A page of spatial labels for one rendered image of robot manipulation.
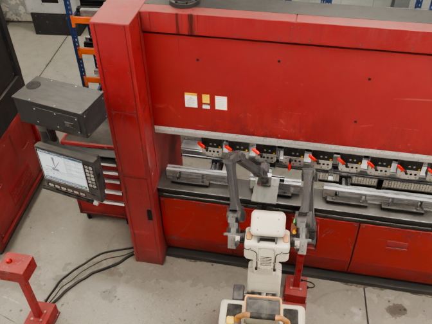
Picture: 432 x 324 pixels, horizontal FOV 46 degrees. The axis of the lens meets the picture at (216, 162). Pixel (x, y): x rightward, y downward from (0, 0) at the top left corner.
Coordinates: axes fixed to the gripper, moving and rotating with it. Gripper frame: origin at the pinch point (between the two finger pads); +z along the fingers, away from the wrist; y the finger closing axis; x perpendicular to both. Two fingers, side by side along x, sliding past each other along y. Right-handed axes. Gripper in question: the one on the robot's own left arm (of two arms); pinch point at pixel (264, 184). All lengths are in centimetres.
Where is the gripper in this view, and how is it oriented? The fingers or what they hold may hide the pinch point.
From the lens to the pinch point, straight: 379.7
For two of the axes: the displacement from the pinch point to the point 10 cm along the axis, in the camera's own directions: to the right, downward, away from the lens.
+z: 1.1, 3.6, 9.3
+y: -9.8, -1.3, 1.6
